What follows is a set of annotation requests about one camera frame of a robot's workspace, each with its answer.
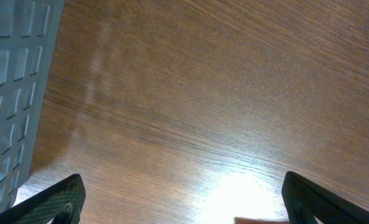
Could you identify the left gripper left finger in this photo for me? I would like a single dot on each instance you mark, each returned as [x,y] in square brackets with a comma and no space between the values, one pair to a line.
[60,203]

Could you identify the grey plastic mesh basket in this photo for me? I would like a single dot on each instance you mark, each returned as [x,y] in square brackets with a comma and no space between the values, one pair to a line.
[28,31]

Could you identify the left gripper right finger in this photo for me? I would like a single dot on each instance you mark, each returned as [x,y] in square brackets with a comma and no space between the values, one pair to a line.
[306,203]

